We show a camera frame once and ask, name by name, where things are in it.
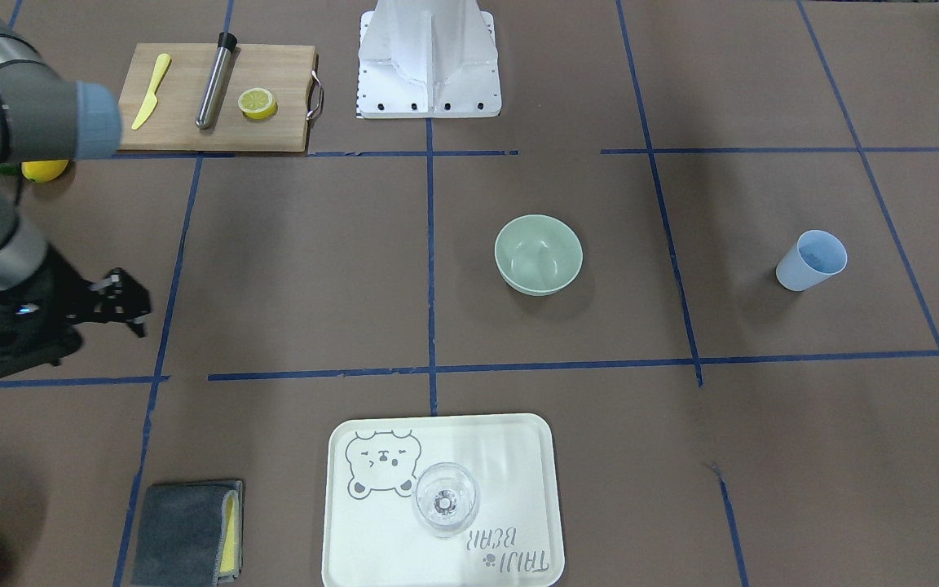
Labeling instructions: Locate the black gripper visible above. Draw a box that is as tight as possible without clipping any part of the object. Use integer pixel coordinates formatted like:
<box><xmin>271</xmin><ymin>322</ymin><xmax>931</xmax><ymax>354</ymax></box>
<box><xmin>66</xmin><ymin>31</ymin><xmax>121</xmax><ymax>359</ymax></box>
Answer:
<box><xmin>0</xmin><ymin>245</ymin><xmax>92</xmax><ymax>379</ymax></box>

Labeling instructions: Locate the green ceramic bowl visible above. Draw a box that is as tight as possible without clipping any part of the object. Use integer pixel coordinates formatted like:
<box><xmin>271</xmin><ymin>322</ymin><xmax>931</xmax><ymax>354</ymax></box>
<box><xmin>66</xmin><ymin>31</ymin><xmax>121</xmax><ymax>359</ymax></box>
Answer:
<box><xmin>493</xmin><ymin>214</ymin><xmax>584</xmax><ymax>297</ymax></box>

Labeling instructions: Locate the light blue plastic cup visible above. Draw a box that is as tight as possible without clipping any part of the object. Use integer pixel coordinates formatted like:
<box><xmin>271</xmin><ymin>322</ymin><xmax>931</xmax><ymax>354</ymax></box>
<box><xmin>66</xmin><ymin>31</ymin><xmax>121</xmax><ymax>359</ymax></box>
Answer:
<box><xmin>775</xmin><ymin>230</ymin><xmax>849</xmax><ymax>291</ymax></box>

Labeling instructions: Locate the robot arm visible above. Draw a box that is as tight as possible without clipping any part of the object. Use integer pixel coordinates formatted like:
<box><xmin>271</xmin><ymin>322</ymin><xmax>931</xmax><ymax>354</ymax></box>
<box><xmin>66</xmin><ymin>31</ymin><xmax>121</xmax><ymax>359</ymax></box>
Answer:
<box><xmin>0</xmin><ymin>19</ymin><xmax>150</xmax><ymax>378</ymax></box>

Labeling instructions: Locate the yellow lemon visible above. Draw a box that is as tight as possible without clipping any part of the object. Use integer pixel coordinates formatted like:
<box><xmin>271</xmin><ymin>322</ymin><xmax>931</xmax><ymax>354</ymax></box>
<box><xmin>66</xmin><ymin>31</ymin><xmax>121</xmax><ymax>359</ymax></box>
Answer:
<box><xmin>21</xmin><ymin>159</ymin><xmax>71</xmax><ymax>183</ymax></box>

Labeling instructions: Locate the grey folded cloth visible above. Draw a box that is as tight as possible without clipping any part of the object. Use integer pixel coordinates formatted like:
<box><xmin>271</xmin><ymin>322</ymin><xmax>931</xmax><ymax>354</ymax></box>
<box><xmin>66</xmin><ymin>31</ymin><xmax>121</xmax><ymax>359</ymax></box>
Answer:
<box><xmin>130</xmin><ymin>479</ymin><xmax>245</xmax><ymax>586</ymax></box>

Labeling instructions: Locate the yellow plastic knife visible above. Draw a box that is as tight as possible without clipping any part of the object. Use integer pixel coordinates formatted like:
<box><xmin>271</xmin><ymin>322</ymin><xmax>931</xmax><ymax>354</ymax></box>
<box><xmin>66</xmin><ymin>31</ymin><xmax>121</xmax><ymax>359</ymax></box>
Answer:
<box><xmin>130</xmin><ymin>53</ymin><xmax>172</xmax><ymax>130</ymax></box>

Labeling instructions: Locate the half lemon slice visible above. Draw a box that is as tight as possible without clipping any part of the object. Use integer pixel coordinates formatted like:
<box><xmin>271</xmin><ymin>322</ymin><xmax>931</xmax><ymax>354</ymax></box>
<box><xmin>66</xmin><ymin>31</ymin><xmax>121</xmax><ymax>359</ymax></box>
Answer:
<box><xmin>237</xmin><ymin>88</ymin><xmax>277</xmax><ymax>121</ymax></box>

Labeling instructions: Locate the wooden cutting board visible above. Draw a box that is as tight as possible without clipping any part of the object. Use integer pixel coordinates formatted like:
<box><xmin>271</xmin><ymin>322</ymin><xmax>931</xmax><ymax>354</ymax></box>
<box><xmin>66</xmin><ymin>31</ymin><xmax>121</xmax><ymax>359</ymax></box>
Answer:
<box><xmin>119</xmin><ymin>43</ymin><xmax>321</xmax><ymax>152</ymax></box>

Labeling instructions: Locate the steel muddler black cap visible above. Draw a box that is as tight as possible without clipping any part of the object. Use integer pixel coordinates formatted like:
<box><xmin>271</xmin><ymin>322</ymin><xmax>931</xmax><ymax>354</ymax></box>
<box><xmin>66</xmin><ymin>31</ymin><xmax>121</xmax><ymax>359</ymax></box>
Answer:
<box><xmin>195</xmin><ymin>31</ymin><xmax>238</xmax><ymax>130</ymax></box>

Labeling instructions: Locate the white bear tray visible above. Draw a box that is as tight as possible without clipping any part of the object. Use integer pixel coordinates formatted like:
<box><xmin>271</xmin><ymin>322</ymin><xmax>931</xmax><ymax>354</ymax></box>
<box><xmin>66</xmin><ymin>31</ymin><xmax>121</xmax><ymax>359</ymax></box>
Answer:
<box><xmin>321</xmin><ymin>413</ymin><xmax>566</xmax><ymax>586</ymax></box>

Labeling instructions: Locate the clear wine glass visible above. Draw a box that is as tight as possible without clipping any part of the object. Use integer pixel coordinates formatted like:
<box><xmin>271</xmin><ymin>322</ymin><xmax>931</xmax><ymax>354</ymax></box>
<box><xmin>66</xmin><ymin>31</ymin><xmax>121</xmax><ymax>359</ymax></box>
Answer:
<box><xmin>413</xmin><ymin>461</ymin><xmax>481</xmax><ymax>539</ymax></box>

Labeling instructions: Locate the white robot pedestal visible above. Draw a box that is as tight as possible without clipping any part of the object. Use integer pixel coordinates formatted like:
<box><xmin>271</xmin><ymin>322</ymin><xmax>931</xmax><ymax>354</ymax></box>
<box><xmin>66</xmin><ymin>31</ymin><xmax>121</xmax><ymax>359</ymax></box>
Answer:
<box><xmin>355</xmin><ymin>1</ymin><xmax>503</xmax><ymax>119</ymax></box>

